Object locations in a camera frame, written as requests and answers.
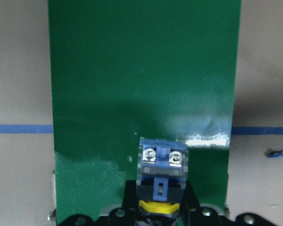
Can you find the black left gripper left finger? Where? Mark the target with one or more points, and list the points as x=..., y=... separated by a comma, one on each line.
x=125, y=215

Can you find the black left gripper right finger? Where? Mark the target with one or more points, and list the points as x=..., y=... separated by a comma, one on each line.
x=194, y=213

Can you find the yellow push button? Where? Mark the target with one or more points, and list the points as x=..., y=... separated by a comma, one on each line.
x=161, y=180

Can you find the green conveyor belt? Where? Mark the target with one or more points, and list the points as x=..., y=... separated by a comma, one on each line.
x=126, y=69

